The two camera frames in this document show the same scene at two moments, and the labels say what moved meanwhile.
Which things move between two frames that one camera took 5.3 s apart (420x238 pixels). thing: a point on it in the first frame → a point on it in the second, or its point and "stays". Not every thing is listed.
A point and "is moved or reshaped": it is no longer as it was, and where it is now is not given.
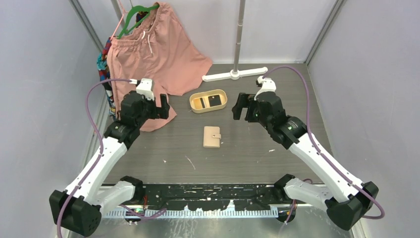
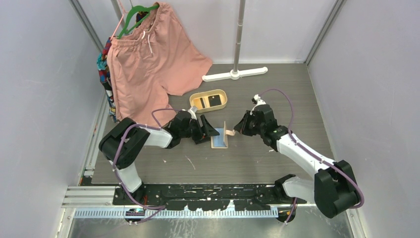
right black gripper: (244, 101) → (242, 127)
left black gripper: (158, 112) → (206, 128)
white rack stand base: (233, 75) stays
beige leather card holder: (212, 137) is moved or reshaped
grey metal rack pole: (239, 32) stays
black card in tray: (214, 100) stays
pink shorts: (159, 49) stays
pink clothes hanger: (120, 20) stays
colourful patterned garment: (103, 70) stays
